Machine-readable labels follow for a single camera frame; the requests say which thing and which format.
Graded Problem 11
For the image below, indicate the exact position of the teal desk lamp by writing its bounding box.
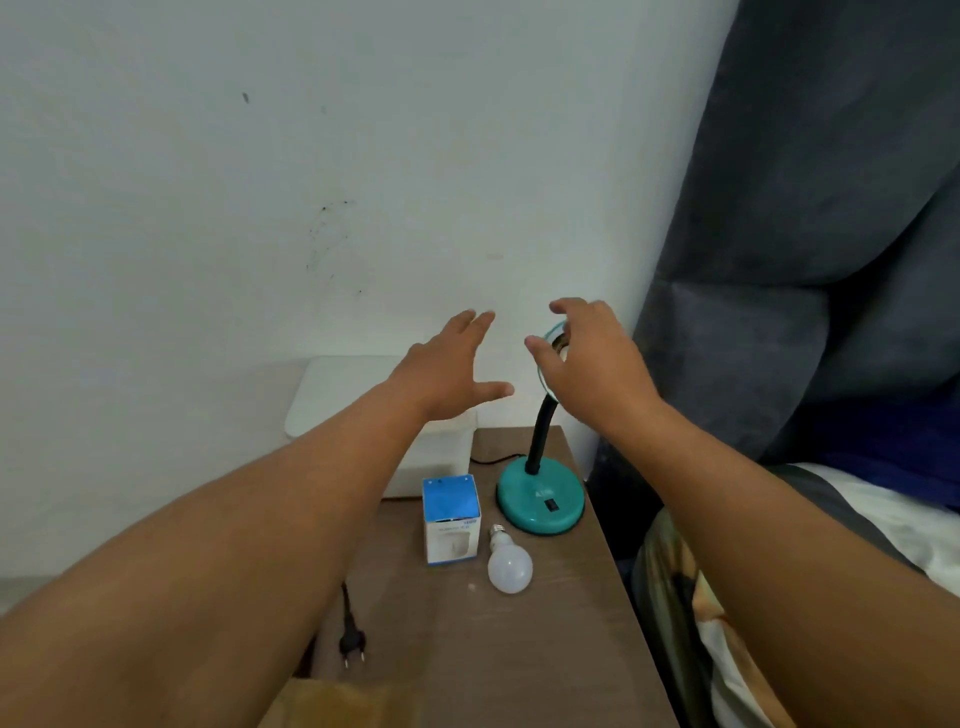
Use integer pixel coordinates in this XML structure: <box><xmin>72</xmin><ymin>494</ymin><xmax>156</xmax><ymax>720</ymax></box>
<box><xmin>495</xmin><ymin>320</ymin><xmax>587</xmax><ymax>537</ymax></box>

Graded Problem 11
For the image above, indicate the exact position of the black power cable with plug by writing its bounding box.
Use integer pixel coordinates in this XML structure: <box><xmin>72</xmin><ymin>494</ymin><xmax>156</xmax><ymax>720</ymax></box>
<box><xmin>338</xmin><ymin>452</ymin><xmax>527</xmax><ymax>671</ymax></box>

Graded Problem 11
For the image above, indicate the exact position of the person's left forearm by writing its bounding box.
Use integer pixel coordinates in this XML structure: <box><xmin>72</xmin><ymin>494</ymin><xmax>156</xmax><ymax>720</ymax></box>
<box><xmin>0</xmin><ymin>377</ymin><xmax>435</xmax><ymax>728</ymax></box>

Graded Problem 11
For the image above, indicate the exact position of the person's left hand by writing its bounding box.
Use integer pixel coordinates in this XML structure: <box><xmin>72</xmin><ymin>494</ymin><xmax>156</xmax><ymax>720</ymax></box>
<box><xmin>386</xmin><ymin>309</ymin><xmax>516</xmax><ymax>423</ymax></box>

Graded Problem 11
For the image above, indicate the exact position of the blue pillow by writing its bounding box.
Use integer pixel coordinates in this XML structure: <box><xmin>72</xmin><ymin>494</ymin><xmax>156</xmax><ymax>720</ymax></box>
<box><xmin>806</xmin><ymin>382</ymin><xmax>960</xmax><ymax>513</ymax></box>

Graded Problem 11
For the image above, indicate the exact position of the blue and white bulb carton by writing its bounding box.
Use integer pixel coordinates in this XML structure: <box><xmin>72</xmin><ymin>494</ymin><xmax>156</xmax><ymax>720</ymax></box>
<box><xmin>421</xmin><ymin>473</ymin><xmax>483</xmax><ymax>567</ymax></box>

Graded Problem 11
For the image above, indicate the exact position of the white lidded plastic box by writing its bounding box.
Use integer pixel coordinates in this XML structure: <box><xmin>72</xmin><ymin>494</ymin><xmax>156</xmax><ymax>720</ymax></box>
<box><xmin>284</xmin><ymin>355</ymin><xmax>480</xmax><ymax>501</ymax></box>

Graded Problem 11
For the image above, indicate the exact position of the grey upholstered headboard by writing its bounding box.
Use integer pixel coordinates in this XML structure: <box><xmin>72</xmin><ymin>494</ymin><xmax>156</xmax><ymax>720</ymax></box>
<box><xmin>587</xmin><ymin>0</ymin><xmax>960</xmax><ymax>560</ymax></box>

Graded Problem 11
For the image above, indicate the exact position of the patterned beige blanket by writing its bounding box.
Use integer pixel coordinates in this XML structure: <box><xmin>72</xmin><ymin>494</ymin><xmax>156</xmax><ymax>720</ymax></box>
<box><xmin>632</xmin><ymin>507</ymin><xmax>800</xmax><ymax>728</ymax></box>

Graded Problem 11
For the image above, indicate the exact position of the person's right forearm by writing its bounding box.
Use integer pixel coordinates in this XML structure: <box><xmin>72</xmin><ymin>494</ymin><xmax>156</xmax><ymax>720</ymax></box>
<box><xmin>598</xmin><ymin>396</ymin><xmax>960</xmax><ymax>728</ymax></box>

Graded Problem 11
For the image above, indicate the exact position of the grey blanket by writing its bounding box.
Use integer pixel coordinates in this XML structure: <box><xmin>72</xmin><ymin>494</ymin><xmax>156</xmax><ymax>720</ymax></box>
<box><xmin>763</xmin><ymin>463</ymin><xmax>927</xmax><ymax>577</ymax></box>

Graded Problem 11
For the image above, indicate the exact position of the white bed sheet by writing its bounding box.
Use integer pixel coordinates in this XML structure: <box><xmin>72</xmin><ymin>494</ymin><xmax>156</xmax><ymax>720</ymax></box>
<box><xmin>793</xmin><ymin>462</ymin><xmax>960</xmax><ymax>601</ymax></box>

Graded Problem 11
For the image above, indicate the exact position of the white light bulb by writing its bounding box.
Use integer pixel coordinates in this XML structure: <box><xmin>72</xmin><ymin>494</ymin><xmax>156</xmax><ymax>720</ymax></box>
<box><xmin>486</xmin><ymin>523</ymin><xmax>535</xmax><ymax>597</ymax></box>

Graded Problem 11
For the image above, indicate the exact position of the person's right hand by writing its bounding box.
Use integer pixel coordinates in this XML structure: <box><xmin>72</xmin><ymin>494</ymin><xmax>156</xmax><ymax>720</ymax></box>
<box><xmin>524</xmin><ymin>297</ymin><xmax>663</xmax><ymax>434</ymax></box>

